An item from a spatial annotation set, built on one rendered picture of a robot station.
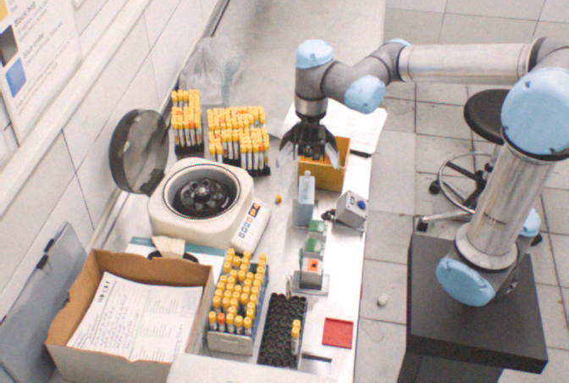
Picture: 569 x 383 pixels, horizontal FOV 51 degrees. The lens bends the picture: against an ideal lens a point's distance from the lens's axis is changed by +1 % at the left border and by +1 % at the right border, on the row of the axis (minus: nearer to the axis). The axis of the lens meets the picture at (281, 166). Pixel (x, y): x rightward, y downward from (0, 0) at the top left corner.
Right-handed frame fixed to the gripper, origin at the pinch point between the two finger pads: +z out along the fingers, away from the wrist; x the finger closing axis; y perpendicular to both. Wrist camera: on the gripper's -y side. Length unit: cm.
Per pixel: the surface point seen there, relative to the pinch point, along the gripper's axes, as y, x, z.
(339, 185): -11.9, 9.8, 17.9
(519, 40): -206, 127, 86
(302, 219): 1.9, -0.5, 17.4
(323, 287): 21.3, 4.8, 19.7
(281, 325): 32.8, -5.0, 18.6
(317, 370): 44.0, 2.9, 17.1
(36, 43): 11, -52, -39
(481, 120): -75, 68, 43
